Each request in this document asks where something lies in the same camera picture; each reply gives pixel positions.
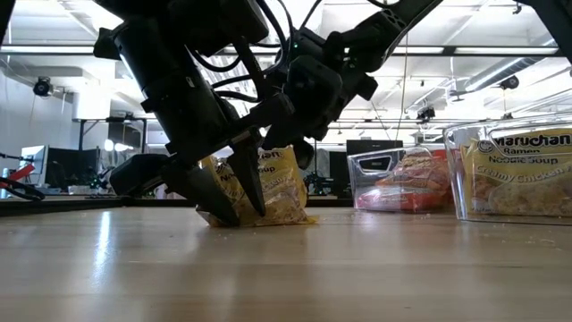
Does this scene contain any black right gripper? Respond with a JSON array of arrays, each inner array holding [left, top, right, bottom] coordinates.
[[261, 53, 380, 171]]

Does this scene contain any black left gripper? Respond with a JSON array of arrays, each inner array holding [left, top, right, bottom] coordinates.
[[93, 17, 297, 228]]

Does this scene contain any clear plastic bin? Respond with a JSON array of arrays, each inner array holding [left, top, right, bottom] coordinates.
[[347, 146, 453, 214], [442, 116, 572, 226]]

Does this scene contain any black computer monitor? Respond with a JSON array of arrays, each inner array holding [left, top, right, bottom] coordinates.
[[46, 147, 102, 188], [346, 139, 404, 157]]

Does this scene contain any dark distant table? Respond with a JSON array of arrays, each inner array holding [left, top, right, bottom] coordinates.
[[0, 192, 198, 218]]

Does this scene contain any bright computer monitor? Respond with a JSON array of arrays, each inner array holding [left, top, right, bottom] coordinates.
[[20, 144, 49, 178]]

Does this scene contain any black curved bar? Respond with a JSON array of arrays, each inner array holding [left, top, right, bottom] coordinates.
[[0, 176, 46, 201]]

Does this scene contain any person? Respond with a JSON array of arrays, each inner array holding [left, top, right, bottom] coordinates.
[[0, 163, 36, 189]]

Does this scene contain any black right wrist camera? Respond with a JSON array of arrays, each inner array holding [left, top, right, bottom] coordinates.
[[289, 27, 335, 62]]

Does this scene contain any black left camera cable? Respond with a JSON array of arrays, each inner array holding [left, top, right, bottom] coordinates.
[[189, 0, 294, 105]]

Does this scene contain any black camera cable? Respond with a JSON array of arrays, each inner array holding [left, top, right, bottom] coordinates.
[[299, 0, 324, 29], [189, 0, 294, 105]]

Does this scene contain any black right camera cable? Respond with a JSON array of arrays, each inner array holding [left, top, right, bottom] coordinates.
[[299, 0, 324, 29]]

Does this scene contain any black aluminium rig frame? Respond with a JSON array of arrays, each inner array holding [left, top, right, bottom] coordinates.
[[0, 42, 572, 58]]

